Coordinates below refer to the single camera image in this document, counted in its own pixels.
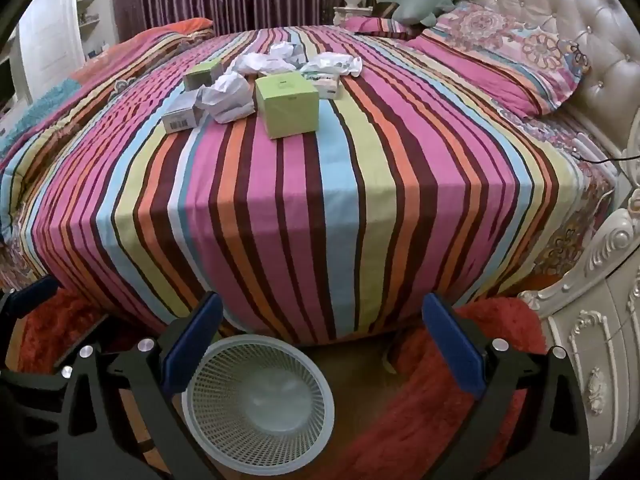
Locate teal and orange quilt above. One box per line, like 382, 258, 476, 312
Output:
0, 17, 216, 161

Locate black cable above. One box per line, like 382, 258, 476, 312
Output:
570, 145, 640, 165

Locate large green cardboard box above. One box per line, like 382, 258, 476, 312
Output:
255, 73, 320, 140

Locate small white bedside table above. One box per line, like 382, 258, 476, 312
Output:
333, 6, 375, 26

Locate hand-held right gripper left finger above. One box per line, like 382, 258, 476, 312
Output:
57, 291, 223, 480

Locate striped multicolour bedspread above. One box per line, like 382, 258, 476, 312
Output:
0, 25, 586, 348

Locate white ornate nightstand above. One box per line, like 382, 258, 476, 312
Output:
517, 260, 640, 461

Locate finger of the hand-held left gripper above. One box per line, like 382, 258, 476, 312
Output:
0, 275, 61, 323

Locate white and green box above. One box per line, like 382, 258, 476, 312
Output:
303, 73, 342, 100

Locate red shaggy rug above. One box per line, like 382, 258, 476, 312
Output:
320, 294, 551, 480
17, 282, 168, 376

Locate cardboard piece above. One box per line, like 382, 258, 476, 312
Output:
161, 91, 207, 135

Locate large floral pink pillow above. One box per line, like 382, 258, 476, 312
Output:
415, 0, 591, 118

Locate white mesh plastic wastebasket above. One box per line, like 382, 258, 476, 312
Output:
181, 334, 335, 471

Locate large white paper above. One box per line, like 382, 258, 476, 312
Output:
196, 71, 257, 125

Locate cream tufted headboard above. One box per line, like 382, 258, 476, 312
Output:
450, 0, 640, 151

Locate white plastic bag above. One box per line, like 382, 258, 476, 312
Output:
299, 52, 363, 79

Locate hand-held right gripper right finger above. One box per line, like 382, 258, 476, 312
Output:
421, 292, 591, 480

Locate small pink patterned pillow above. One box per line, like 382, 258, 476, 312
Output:
345, 16, 416, 38

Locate dark monitor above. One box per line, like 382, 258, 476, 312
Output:
0, 57, 13, 111

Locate small green cardboard box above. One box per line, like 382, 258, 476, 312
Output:
183, 57, 224, 92

